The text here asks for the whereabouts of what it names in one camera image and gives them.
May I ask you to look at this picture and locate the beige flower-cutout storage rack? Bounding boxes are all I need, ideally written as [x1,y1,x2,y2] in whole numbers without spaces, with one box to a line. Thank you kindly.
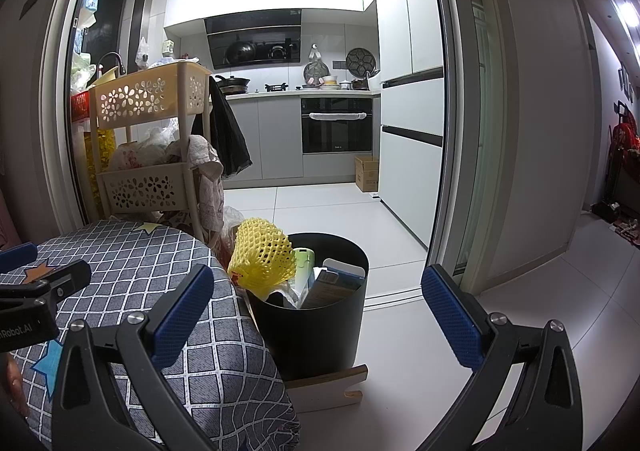
[89,60,213,244]

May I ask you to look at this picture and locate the red basket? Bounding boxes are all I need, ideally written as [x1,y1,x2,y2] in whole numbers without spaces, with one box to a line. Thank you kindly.
[70,91,93,124]

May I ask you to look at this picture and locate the black trash bin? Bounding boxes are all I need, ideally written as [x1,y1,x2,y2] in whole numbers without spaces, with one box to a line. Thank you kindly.
[247,232,370,382]

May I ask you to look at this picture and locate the white and blue box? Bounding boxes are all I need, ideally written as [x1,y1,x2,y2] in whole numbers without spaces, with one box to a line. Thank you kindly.
[300,258,366,310]

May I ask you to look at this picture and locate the pale pink hanging cloth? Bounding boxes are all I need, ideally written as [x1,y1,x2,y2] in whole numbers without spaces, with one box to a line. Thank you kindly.
[167,135,226,234]

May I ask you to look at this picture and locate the person's left hand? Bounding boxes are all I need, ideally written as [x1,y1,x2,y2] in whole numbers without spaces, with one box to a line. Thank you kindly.
[0,355,27,419]

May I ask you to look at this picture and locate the clear plastic bag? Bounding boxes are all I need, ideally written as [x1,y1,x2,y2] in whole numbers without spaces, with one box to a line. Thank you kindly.
[215,206,246,272]

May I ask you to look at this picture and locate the cardboard box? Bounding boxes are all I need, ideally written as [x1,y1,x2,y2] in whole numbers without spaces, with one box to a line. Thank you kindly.
[354,156,381,193]

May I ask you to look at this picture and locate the black range hood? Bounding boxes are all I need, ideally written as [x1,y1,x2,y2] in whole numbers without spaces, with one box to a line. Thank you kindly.
[203,8,304,71]

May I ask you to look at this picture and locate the black kitchen faucet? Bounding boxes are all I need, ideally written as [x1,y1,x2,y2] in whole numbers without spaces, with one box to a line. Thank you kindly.
[96,51,126,79]

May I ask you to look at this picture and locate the red hanging decoration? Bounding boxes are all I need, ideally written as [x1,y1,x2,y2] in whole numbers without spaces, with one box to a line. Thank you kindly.
[607,101,640,207]

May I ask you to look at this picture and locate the round metal tray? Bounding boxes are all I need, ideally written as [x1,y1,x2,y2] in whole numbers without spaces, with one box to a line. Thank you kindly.
[346,47,377,77]

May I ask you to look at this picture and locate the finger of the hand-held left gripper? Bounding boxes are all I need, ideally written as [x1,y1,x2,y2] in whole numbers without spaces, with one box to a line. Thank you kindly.
[0,242,38,273]
[0,258,92,312]

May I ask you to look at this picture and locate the yellow foam fruit net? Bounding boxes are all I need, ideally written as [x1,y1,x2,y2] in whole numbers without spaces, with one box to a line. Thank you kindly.
[227,217,297,294]

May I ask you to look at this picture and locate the wooden board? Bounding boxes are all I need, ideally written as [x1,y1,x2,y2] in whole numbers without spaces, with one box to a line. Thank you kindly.
[287,363,369,413]

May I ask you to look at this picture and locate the dark hanging jacket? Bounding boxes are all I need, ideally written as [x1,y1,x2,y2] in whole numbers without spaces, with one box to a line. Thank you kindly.
[192,76,253,178]

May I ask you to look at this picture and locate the black wok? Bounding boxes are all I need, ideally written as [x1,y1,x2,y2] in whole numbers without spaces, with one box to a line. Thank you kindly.
[214,74,252,94]

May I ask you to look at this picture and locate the green and white bottle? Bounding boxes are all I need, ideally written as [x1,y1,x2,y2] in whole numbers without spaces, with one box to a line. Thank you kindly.
[293,247,316,299]

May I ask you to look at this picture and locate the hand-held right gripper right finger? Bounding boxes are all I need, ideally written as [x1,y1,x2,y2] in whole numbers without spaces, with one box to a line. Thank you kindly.
[415,264,583,451]

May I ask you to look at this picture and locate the white refrigerator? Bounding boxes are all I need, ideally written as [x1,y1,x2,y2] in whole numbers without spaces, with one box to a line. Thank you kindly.
[360,0,446,252]

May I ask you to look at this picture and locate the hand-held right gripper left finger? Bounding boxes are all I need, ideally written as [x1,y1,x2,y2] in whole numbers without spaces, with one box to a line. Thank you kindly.
[51,263,216,451]

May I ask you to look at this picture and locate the black built-in oven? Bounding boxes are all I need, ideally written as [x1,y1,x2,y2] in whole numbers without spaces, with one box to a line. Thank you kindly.
[301,97,374,155]

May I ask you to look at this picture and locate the crumpled white tissue paper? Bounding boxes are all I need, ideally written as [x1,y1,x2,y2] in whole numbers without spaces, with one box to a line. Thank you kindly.
[272,281,301,309]

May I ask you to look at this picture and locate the white plastic bag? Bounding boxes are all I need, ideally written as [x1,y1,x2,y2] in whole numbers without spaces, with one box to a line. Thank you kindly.
[107,124,181,172]

